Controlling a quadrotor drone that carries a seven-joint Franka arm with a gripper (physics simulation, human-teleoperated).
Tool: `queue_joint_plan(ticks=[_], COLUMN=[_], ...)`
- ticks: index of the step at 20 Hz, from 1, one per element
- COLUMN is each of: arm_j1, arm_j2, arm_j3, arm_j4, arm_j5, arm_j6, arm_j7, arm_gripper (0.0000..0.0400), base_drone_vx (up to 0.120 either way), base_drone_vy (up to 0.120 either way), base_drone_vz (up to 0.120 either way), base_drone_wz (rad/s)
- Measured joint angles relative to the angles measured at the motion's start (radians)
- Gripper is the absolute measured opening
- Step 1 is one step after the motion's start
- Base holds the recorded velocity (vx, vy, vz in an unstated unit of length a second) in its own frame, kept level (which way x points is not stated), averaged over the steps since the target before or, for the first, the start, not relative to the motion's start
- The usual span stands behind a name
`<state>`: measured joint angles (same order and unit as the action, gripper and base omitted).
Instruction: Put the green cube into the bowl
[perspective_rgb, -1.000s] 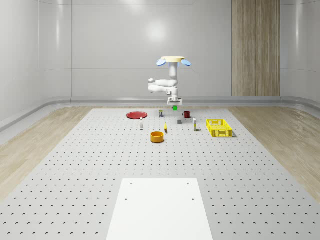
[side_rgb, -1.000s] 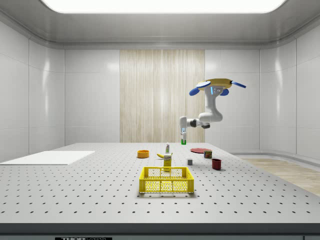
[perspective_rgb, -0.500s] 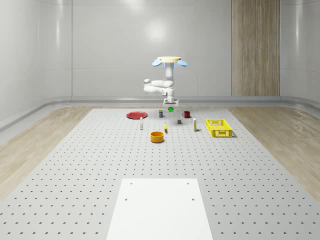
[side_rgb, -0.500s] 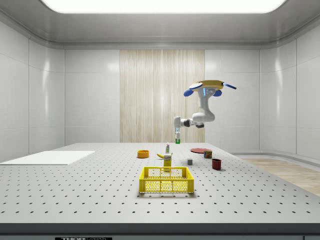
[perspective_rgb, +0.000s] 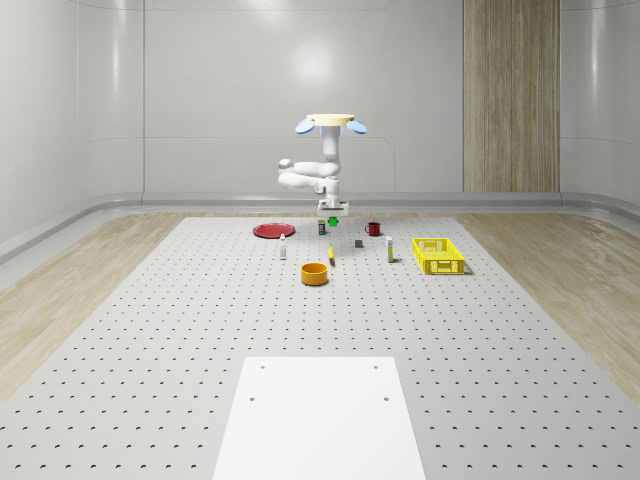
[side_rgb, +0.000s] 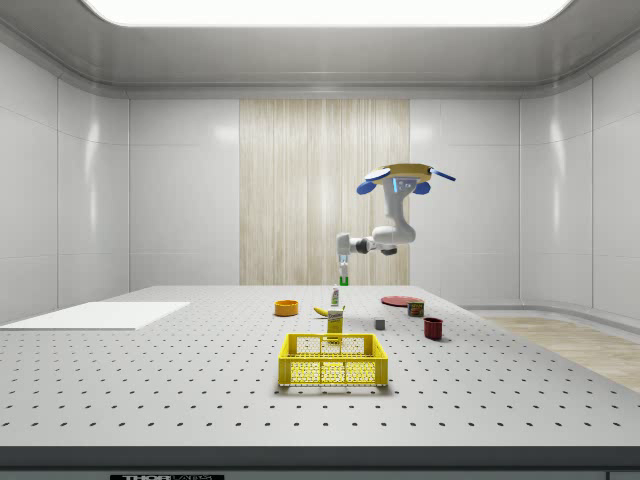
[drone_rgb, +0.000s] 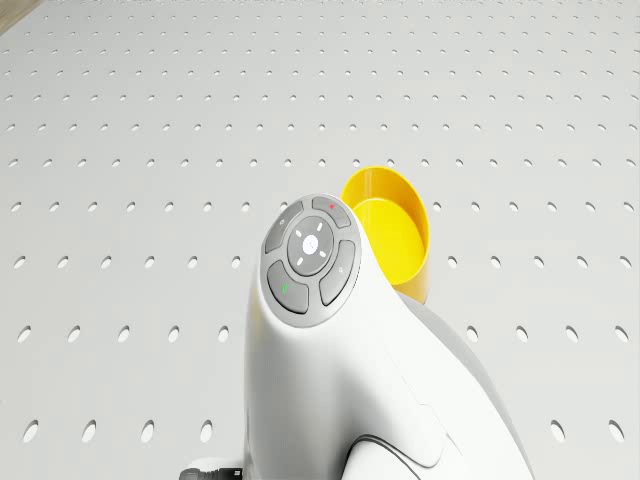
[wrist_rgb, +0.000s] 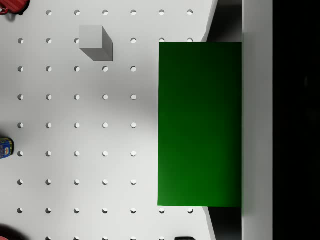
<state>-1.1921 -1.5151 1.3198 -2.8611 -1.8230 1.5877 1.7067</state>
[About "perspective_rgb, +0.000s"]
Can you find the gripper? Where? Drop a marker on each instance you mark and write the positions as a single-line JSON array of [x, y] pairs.
[[332, 207]]

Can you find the green cube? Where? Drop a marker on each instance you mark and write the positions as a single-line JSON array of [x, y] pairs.
[[333, 222]]

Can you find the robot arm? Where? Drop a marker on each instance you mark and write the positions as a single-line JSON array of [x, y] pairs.
[[310, 172]]

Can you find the flat-sided can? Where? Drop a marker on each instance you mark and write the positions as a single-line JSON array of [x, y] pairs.
[[322, 228]]

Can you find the red mug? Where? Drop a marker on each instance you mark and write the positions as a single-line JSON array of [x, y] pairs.
[[374, 229]]

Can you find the banana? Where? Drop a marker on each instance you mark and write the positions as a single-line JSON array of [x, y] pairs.
[[331, 255]]

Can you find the red plate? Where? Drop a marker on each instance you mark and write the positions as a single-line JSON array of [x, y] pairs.
[[274, 230]]

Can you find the small white bottle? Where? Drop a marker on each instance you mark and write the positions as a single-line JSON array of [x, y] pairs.
[[283, 250]]

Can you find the yellow carton box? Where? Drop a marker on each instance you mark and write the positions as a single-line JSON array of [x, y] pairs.
[[389, 250]]

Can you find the yellow bowl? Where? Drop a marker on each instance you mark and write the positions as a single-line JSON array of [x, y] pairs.
[[314, 276]]

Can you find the drone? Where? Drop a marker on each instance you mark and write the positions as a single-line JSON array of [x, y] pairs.
[[330, 120]]

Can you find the yellow basket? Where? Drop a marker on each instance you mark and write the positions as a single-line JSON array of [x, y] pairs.
[[442, 266]]

